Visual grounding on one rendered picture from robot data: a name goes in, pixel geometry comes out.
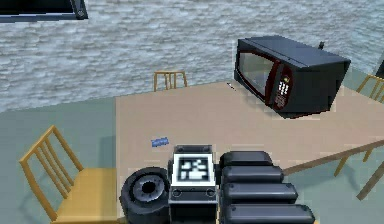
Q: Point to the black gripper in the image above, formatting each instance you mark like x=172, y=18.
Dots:
x=146, y=193

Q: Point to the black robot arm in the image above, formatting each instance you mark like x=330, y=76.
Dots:
x=253, y=186

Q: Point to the yellow wooden chair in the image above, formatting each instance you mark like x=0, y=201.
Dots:
x=371, y=90
x=170, y=79
x=83, y=193

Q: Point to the small blue flat card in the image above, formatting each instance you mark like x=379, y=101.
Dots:
x=160, y=142

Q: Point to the beige wooden table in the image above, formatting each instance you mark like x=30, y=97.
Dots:
x=216, y=123

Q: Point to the small dark thin utensil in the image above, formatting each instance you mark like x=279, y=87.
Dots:
x=231, y=86

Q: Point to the black microwave oven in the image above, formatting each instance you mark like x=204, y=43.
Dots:
x=293, y=80

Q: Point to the dark framed wall picture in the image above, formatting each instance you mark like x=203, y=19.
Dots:
x=40, y=10

